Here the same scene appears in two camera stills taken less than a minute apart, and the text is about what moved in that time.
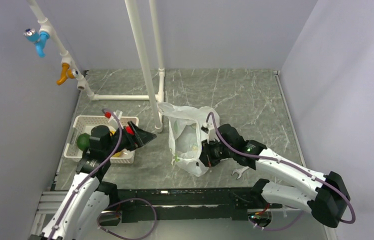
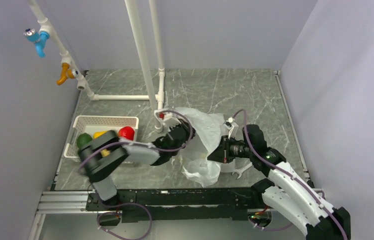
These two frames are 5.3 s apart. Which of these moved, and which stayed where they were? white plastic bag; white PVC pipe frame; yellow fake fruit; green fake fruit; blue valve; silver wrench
Moved: yellow fake fruit; white plastic bag
Stayed: white PVC pipe frame; green fake fruit; silver wrench; blue valve
